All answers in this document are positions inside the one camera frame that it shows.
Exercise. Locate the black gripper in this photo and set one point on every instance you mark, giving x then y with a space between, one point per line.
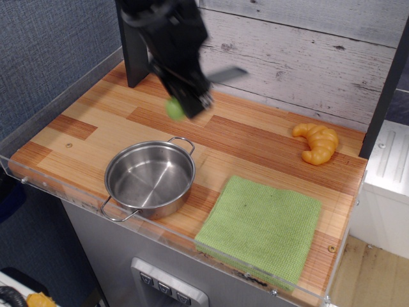
174 32

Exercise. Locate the green handled grey spatula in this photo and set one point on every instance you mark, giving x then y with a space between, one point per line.
173 107

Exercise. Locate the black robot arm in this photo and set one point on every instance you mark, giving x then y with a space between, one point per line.
129 9

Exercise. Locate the green knitted cloth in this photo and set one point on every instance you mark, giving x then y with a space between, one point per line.
260 230

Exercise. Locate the stainless steel pot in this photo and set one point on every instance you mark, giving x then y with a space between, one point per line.
151 179

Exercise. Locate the orange plastic croissant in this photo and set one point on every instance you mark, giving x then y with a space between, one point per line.
322 142

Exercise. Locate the grey toy fridge cabinet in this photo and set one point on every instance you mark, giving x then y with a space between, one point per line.
110 247

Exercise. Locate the silver dispenser button panel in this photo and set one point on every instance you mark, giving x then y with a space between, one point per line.
167 284

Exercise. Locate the brass screw right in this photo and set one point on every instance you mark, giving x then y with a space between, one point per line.
332 249

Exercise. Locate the white side cabinet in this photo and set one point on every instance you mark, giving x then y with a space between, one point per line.
381 215

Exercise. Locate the yellow object bottom left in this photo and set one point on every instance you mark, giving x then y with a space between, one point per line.
39 300

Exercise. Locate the clear acrylic guard rail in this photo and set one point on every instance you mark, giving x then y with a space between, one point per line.
66 150

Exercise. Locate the dark right vertical post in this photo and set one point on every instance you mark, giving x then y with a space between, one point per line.
389 87

